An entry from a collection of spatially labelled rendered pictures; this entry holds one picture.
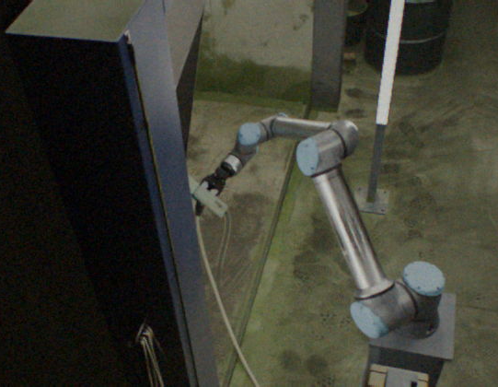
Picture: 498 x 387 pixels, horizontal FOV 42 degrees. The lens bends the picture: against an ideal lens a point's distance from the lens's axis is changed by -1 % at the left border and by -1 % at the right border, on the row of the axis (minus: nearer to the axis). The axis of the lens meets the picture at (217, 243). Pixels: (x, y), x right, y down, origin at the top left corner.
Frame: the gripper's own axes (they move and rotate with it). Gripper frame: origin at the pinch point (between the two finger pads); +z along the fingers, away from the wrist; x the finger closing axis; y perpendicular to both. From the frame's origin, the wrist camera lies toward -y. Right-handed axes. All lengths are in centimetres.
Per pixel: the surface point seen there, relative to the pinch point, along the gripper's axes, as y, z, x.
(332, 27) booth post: 60, -170, 21
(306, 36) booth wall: 72, -163, 31
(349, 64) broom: 126, -211, 6
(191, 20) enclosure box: -71, -18, 31
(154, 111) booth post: -155, 61, -11
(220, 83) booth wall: 128, -134, 65
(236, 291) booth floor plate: 75, -4, -34
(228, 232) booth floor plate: 90, -34, -10
